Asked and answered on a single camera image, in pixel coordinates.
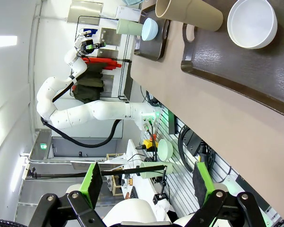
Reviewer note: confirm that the dark brown plastic tray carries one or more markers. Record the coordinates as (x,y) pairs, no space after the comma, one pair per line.
(151,49)
(239,71)

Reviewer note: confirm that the white round bowl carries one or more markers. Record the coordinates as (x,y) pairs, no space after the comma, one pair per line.
(251,23)

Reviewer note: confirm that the black metal rack frame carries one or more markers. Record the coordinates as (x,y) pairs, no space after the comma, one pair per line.
(125,71)

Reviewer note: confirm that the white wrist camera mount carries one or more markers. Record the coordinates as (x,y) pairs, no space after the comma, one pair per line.
(87,32)

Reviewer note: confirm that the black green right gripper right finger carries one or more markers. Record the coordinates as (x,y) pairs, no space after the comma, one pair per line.
(201,182)

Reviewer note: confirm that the teal cloth mat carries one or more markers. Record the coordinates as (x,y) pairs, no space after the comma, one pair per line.
(132,2)

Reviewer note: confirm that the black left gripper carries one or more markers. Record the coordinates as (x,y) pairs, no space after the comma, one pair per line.
(88,46)

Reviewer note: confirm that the tall brown cup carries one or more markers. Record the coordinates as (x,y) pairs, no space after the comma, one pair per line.
(191,14)

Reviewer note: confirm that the light blue round bowl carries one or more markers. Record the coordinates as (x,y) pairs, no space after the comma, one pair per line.
(149,29)

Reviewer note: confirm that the white paper sheet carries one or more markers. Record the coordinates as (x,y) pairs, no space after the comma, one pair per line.
(127,13)

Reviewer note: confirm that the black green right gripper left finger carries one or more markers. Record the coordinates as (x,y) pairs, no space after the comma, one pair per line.
(94,184)

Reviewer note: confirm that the tall pale green cup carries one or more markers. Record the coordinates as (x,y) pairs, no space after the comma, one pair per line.
(129,27)

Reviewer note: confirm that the black tripod pole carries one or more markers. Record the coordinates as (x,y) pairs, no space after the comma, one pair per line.
(68,175)

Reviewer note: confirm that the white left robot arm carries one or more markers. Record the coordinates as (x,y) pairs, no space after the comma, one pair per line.
(85,113)

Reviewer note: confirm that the yellow emergency stop box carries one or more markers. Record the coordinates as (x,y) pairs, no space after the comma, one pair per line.
(149,143)

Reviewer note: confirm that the pale green spare bowl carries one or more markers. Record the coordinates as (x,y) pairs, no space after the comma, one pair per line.
(165,150)

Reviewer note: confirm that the green exit sign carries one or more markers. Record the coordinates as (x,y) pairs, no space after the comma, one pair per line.
(43,146)

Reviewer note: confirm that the pale green spare cup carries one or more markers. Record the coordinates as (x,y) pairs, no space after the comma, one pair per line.
(156,173)

